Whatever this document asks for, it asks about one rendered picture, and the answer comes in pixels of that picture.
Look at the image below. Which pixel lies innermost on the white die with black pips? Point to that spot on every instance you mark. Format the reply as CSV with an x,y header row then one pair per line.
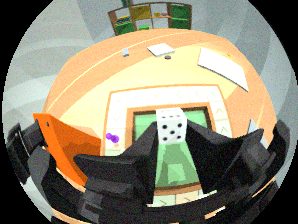
x,y
171,125

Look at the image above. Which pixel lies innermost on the purple pawn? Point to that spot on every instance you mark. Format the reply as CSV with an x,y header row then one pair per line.
x,y
114,138

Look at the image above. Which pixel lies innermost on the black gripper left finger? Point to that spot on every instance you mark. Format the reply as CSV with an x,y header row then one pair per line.
x,y
137,165

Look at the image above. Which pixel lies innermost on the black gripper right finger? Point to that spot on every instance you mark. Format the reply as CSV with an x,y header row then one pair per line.
x,y
214,154

